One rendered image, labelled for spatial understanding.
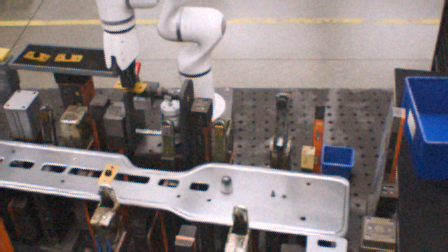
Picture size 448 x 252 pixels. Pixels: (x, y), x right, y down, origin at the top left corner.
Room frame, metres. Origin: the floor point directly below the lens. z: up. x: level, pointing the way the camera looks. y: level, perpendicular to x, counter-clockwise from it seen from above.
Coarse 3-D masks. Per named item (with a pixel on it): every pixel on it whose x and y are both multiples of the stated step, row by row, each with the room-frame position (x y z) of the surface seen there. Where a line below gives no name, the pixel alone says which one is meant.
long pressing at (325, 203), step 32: (32, 160) 1.32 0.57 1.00; (64, 160) 1.32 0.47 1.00; (96, 160) 1.31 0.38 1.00; (128, 160) 1.30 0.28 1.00; (64, 192) 1.18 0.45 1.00; (96, 192) 1.18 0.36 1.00; (128, 192) 1.17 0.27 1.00; (160, 192) 1.17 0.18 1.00; (192, 192) 1.16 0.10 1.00; (256, 192) 1.15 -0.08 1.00; (288, 192) 1.15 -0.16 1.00; (320, 192) 1.14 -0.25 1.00; (224, 224) 1.05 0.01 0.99; (256, 224) 1.04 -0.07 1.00; (288, 224) 1.03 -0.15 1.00; (320, 224) 1.03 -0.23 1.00
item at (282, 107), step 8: (280, 96) 1.30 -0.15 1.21; (288, 96) 1.29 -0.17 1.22; (280, 104) 1.26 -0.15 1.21; (288, 104) 1.28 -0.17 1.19; (280, 112) 1.29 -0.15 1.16; (288, 112) 1.28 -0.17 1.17; (280, 120) 1.29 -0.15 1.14; (288, 120) 1.29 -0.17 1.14; (280, 128) 1.28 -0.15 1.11; (280, 136) 1.28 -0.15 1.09
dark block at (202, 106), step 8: (200, 104) 1.40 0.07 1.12; (208, 104) 1.40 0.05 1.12; (192, 112) 1.37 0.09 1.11; (200, 112) 1.37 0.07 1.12; (208, 112) 1.38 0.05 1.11; (192, 120) 1.37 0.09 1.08; (200, 120) 1.37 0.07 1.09; (208, 120) 1.37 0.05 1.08; (200, 128) 1.37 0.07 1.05; (208, 128) 1.38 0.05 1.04; (200, 136) 1.38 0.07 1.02; (208, 136) 1.38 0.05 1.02; (200, 144) 1.37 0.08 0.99; (208, 144) 1.37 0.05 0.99; (200, 152) 1.37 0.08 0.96; (208, 152) 1.37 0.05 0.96; (200, 160) 1.38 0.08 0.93; (208, 160) 1.37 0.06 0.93; (200, 184) 1.38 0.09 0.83
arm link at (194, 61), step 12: (192, 12) 1.78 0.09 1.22; (204, 12) 1.77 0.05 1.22; (216, 12) 1.78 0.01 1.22; (180, 24) 1.75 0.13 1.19; (192, 24) 1.75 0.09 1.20; (204, 24) 1.74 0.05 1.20; (216, 24) 1.74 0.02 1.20; (192, 36) 1.74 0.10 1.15; (204, 36) 1.73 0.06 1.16; (216, 36) 1.73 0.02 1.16; (192, 48) 1.80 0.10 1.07; (204, 48) 1.73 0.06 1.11; (180, 60) 1.78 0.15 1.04; (192, 60) 1.75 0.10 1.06; (204, 60) 1.76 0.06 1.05; (180, 72) 1.78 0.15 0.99; (192, 72) 1.75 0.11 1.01; (204, 72) 1.76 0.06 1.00
